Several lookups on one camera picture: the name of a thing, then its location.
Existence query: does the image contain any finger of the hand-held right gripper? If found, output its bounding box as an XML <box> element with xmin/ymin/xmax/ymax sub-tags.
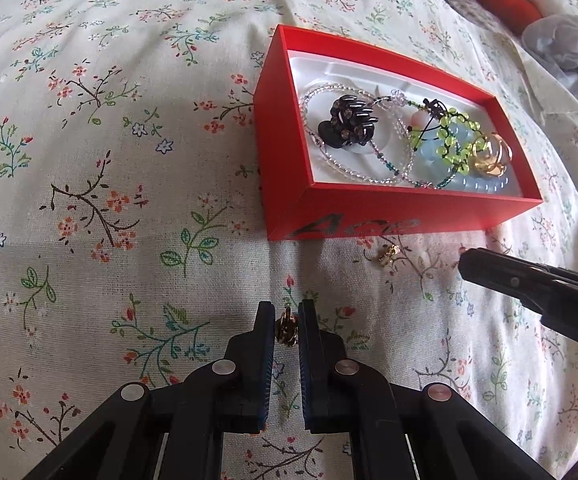
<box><xmin>458</xmin><ymin>247</ymin><xmax>578</xmax><ymax>313</ymax></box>

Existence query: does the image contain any grey checked cloth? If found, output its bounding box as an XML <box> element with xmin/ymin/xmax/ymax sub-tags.
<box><xmin>442</xmin><ymin>0</ymin><xmax>525</xmax><ymax>36</ymax></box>

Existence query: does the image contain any blue bead bracelet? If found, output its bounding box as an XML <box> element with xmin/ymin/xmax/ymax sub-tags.
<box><xmin>414</xmin><ymin>127</ymin><xmax>512</xmax><ymax>196</ymax></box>

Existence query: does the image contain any clear bead necklace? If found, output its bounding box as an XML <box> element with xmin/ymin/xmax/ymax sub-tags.
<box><xmin>296</xmin><ymin>85</ymin><xmax>462</xmax><ymax>190</ymax></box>

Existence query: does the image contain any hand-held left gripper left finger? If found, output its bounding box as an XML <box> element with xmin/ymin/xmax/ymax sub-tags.
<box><xmin>19</xmin><ymin>301</ymin><xmax>276</xmax><ymax>480</ymax></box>

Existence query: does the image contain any red box with white insert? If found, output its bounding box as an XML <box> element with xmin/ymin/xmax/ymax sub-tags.
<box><xmin>253</xmin><ymin>24</ymin><xmax>544</xmax><ymax>242</ymax></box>

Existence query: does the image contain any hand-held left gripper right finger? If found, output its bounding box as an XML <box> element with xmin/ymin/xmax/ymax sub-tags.
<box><xmin>296</xmin><ymin>299</ymin><xmax>577</xmax><ymax>480</ymax></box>

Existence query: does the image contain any green bead bracelet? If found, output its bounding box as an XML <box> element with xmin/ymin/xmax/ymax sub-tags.
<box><xmin>408</xmin><ymin>105</ymin><xmax>482</xmax><ymax>176</ymax></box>

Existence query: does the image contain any black hair clip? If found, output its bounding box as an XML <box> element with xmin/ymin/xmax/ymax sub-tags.
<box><xmin>316</xmin><ymin>94</ymin><xmax>377</xmax><ymax>150</ymax></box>

